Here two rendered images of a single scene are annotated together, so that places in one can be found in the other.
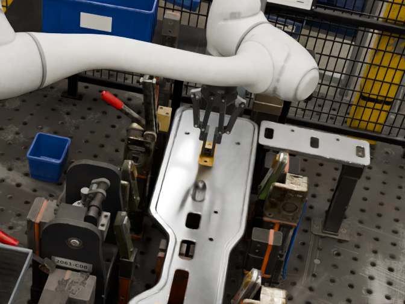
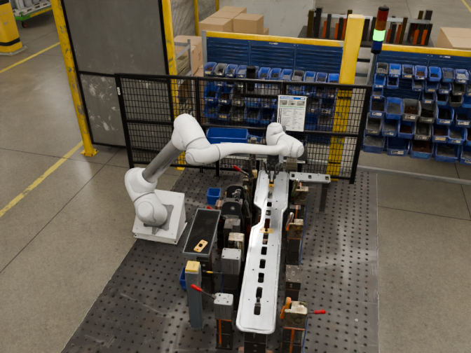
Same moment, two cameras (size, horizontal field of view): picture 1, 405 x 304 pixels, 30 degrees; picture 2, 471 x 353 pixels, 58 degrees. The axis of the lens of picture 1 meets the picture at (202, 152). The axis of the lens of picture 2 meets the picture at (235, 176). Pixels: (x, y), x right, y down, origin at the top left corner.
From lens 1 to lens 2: 1.15 m
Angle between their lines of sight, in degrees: 9
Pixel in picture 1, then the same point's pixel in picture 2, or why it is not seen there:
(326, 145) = (314, 177)
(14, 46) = (211, 147)
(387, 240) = (343, 213)
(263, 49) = (284, 141)
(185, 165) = (264, 188)
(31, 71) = (216, 154)
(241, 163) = (284, 185)
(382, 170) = (340, 189)
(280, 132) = (296, 174)
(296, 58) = (295, 143)
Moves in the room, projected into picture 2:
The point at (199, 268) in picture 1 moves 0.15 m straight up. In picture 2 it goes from (272, 217) to (274, 198)
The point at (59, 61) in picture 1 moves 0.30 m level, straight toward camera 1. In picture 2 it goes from (223, 150) to (230, 180)
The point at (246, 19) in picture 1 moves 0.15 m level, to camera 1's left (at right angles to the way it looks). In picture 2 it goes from (278, 134) to (254, 132)
